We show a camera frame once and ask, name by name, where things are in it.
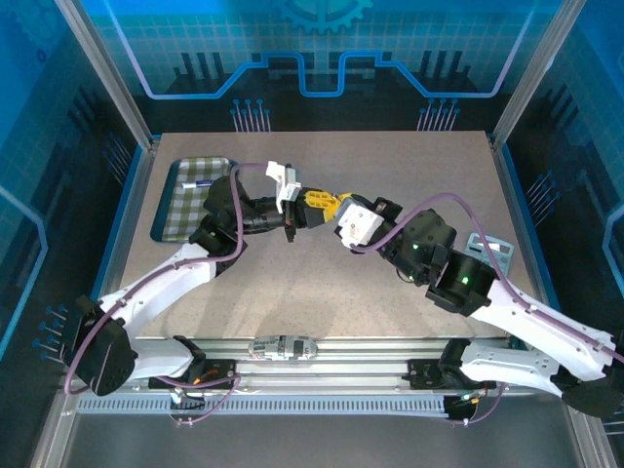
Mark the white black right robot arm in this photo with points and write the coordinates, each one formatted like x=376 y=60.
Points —
x=536 y=322

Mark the green checkered cloth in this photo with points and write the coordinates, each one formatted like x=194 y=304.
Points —
x=180 y=214

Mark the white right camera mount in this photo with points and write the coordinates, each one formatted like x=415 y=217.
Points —
x=365 y=229

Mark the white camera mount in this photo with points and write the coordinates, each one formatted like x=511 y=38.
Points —
x=275 y=170
x=365 y=229

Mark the white marker pen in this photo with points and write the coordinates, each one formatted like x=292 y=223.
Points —
x=197 y=184

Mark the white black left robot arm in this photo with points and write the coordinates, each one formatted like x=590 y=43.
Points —
x=161 y=283

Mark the checkered green tray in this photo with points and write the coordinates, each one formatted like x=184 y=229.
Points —
x=157 y=231

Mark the aluminium frame post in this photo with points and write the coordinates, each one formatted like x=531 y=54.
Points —
x=108 y=73
x=535 y=73

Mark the black white label sticker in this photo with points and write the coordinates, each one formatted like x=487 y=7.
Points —
x=283 y=347

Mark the blue-edged aluminium side rail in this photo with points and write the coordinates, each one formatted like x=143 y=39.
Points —
x=122 y=219
x=525 y=219

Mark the aluminium mounting rail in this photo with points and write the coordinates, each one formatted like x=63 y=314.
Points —
x=365 y=351

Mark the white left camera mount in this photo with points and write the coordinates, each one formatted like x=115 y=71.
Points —
x=275 y=170

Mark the grey calculator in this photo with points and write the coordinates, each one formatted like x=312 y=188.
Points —
x=504 y=253

